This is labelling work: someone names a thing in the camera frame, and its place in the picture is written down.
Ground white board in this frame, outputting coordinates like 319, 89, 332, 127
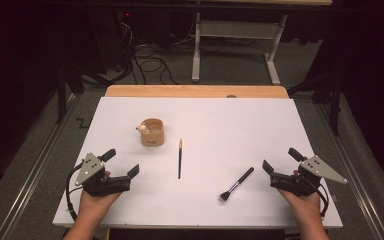
52, 96, 344, 229

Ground person's right hand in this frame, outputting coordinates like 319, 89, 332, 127
278, 169, 324, 221

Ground black floor cables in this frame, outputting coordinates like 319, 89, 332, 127
114, 19, 181, 86

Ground dark metal stand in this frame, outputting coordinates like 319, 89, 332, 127
288, 71, 344, 137
55, 61, 88, 125

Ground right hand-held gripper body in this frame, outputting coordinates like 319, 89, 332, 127
269, 154, 349, 197

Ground person's left hand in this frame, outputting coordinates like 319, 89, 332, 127
77, 170, 123, 218

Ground metal floor rail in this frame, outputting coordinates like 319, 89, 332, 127
0, 94, 81, 240
316, 103, 384, 240

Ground right hand-held gripper black cable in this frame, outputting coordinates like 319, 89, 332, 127
304, 176, 330, 218

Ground hand-held gripper black cable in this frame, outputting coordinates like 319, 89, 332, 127
65, 162, 85, 221
304, 176, 330, 218

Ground left hand-held gripper black cable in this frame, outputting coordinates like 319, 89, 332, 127
65, 162, 85, 221

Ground white metal desk frame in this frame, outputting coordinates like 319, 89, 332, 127
191, 0, 334, 86

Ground black computer case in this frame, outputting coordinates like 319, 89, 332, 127
89, 9, 138, 76

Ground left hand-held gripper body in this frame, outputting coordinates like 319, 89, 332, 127
74, 152, 132, 198

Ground black makeup brush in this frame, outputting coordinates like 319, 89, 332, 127
219, 166, 255, 202

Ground wooden cup with small figurine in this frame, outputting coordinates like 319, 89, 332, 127
135, 118, 165, 148

